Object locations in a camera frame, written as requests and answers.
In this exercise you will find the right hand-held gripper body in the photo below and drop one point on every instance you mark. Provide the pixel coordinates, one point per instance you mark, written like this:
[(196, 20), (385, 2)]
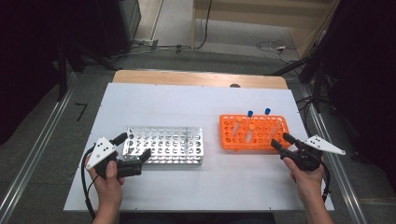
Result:
[(306, 158)]

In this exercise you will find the black curtain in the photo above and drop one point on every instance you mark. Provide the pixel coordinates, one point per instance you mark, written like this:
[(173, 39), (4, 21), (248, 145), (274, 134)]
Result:
[(367, 77), (28, 62)]

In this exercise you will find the black stand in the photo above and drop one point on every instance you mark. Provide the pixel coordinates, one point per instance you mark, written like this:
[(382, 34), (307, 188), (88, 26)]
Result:
[(62, 71), (316, 81)]

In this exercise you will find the orange-capped clear tube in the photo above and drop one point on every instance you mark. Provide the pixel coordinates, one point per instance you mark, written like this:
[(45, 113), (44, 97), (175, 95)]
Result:
[(238, 119), (251, 127)]

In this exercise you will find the orange plastic tube rack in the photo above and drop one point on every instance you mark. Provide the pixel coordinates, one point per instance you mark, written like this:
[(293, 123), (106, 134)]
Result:
[(229, 141)]

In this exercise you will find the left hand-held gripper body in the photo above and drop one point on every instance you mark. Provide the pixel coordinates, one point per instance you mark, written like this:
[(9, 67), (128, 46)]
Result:
[(101, 152)]

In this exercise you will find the capless clear tube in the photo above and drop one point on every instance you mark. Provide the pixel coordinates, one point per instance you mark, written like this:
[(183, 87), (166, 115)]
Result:
[(275, 129)]

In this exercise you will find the blue-capped clear tube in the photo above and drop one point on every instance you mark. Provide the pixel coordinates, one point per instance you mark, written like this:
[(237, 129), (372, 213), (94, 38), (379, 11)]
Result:
[(267, 111), (250, 114)]

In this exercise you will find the silver metal tube rack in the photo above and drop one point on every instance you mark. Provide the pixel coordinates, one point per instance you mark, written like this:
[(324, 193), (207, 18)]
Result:
[(163, 146)]

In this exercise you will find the person's right hand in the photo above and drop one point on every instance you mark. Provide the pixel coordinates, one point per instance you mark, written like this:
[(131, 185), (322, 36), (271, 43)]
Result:
[(308, 183)]

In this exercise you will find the light wooden shelf frame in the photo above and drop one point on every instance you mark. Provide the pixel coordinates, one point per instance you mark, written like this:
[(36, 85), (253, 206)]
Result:
[(249, 12)]

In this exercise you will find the dark round table grommet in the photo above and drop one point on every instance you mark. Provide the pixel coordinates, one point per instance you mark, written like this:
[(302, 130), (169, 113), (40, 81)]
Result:
[(235, 85)]

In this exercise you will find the wooden table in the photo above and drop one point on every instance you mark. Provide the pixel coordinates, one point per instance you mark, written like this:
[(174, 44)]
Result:
[(186, 77)]

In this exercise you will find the metal floor rail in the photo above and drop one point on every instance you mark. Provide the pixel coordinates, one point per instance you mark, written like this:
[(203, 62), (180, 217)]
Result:
[(337, 177), (34, 149)]

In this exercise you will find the person's left hand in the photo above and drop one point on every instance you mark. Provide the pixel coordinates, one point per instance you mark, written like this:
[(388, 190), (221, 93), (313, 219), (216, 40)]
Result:
[(107, 189)]

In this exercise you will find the dark cabinet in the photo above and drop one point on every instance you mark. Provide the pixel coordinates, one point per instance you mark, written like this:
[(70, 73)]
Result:
[(124, 21)]

